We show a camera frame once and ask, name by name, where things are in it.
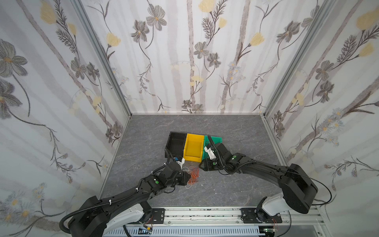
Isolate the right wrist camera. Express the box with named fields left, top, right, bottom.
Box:
left=203, top=144, right=216, bottom=160

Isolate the yellow plastic bin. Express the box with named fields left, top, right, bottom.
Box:
left=183, top=133, right=204, bottom=163

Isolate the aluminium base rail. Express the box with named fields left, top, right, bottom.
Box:
left=80, top=206, right=325, bottom=227

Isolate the white cable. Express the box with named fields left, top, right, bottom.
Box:
left=183, top=167, right=197, bottom=189

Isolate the orange cable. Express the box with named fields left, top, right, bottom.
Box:
left=188, top=167, right=202, bottom=184

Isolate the black plastic bin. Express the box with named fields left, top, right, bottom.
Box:
left=165, top=131, right=187, bottom=158

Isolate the white slotted cable duct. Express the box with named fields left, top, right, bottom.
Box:
left=103, top=226, right=262, bottom=237

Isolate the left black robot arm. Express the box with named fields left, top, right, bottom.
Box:
left=59, top=149, right=190, bottom=237

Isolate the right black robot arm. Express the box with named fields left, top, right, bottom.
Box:
left=199, top=136, right=318, bottom=223

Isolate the green plastic bin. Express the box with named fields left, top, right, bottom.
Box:
left=203, top=135, right=223, bottom=151

